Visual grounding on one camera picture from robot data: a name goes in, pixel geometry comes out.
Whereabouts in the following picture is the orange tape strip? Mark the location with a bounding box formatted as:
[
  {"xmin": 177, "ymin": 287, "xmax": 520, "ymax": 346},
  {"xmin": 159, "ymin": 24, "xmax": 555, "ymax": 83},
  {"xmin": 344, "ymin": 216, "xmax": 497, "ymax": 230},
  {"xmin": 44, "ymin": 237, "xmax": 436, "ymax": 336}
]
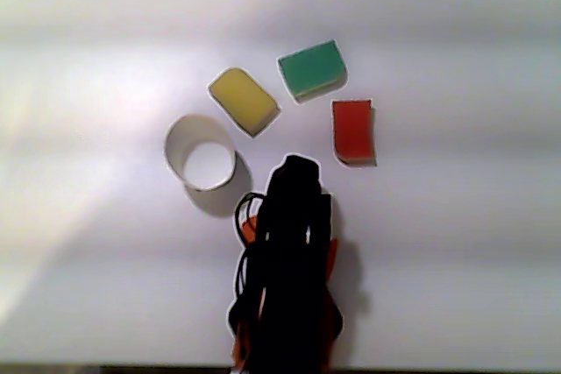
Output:
[{"xmin": 231, "ymin": 214, "xmax": 265, "ymax": 369}]

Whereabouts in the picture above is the white paper cup green tape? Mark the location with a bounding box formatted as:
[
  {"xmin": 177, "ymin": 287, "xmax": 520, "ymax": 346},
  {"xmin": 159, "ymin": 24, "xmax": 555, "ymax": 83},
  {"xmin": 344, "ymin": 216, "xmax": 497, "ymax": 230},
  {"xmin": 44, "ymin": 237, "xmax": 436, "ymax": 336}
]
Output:
[{"xmin": 164, "ymin": 114, "xmax": 238, "ymax": 193}]

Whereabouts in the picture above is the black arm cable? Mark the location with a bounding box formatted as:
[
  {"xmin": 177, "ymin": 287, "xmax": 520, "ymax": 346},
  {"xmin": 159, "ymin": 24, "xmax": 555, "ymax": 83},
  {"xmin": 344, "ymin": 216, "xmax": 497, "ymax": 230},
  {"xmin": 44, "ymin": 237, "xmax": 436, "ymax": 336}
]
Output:
[{"xmin": 233, "ymin": 192, "xmax": 266, "ymax": 305}]

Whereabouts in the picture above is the red sponge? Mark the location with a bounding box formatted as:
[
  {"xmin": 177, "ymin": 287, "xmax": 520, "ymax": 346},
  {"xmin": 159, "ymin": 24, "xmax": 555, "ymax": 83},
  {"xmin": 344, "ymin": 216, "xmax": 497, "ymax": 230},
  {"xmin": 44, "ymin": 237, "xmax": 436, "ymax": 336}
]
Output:
[{"xmin": 330, "ymin": 99, "xmax": 378, "ymax": 168}]

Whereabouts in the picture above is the yellow sponge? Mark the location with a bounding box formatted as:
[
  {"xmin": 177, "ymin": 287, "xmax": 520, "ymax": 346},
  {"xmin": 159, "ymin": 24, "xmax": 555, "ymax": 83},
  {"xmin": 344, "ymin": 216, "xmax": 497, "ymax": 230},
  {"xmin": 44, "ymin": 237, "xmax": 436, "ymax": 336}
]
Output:
[{"xmin": 206, "ymin": 67, "xmax": 281, "ymax": 139}]

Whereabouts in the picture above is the green sponge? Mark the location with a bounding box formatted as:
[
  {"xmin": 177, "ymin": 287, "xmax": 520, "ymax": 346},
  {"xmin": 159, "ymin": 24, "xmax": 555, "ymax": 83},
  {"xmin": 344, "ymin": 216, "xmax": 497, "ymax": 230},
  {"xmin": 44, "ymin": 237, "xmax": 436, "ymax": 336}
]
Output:
[{"xmin": 276, "ymin": 39, "xmax": 348, "ymax": 106}]

